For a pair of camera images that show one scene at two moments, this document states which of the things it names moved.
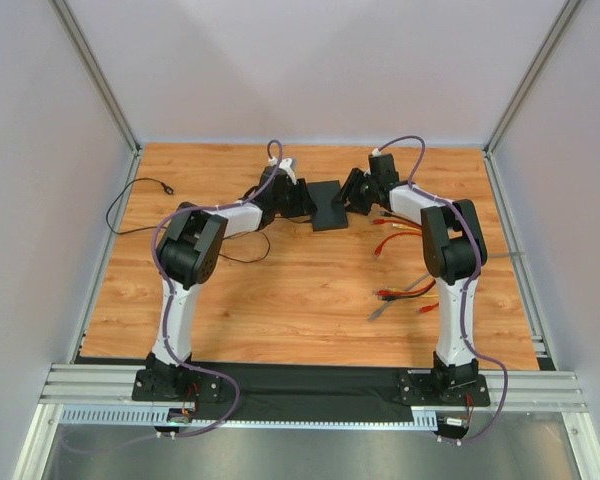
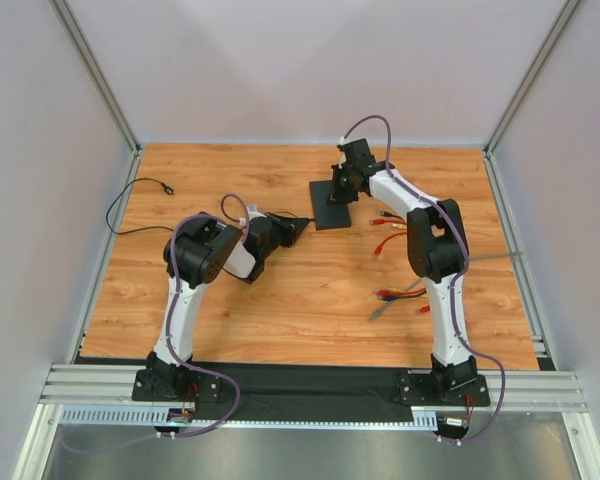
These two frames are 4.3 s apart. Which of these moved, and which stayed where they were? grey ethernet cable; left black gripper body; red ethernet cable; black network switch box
Moved: left black gripper body
Stayed: red ethernet cable; black network switch box; grey ethernet cable
